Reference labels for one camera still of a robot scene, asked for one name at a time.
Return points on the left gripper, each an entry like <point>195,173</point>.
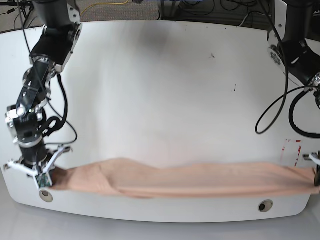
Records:
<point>314,157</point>

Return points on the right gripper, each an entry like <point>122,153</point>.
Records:
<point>37,160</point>

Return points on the peach T-shirt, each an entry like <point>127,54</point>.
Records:
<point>125,177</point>

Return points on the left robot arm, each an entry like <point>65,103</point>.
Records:
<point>290,22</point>

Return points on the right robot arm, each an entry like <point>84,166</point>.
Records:
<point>27,119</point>

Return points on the left table grommet hole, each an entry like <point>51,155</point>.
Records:
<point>46,196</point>

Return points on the table grommet hole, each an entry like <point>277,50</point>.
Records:
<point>46,196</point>
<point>265,206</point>

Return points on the red tape marking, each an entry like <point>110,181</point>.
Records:
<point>290,152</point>

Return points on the right table grommet hole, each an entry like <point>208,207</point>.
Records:
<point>265,206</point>

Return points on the black tripod stand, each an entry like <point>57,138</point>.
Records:
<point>10,12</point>

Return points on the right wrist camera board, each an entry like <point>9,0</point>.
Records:
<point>44,180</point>

